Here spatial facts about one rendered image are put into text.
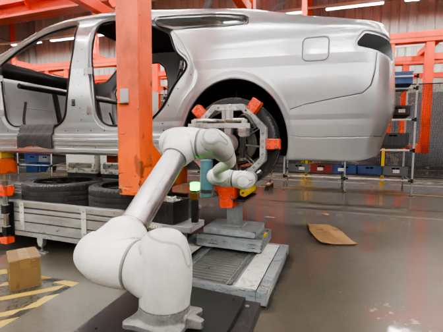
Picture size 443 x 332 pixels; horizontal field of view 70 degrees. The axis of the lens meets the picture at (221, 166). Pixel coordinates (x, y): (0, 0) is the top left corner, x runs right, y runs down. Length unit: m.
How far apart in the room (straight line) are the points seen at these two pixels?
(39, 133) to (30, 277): 1.54
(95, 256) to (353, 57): 1.85
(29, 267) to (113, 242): 1.24
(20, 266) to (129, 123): 1.04
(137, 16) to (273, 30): 0.89
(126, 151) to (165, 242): 1.22
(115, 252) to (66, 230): 1.61
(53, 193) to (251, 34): 1.95
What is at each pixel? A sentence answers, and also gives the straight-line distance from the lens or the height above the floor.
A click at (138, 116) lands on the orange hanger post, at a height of 1.01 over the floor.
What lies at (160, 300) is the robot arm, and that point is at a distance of 0.97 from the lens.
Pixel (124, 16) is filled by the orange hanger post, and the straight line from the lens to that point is 2.21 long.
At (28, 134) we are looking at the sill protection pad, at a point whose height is 0.91.
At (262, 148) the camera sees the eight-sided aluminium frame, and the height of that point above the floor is 0.82.
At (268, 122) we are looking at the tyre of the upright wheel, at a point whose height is 1.00.
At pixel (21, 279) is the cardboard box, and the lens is 2.27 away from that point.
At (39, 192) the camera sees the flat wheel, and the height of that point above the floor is 0.44.
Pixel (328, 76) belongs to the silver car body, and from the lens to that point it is 2.23.
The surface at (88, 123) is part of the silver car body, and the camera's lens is 3.01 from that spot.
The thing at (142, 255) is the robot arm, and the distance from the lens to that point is 0.96.
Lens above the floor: 0.87
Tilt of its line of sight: 5 degrees down
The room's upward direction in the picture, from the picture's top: straight up
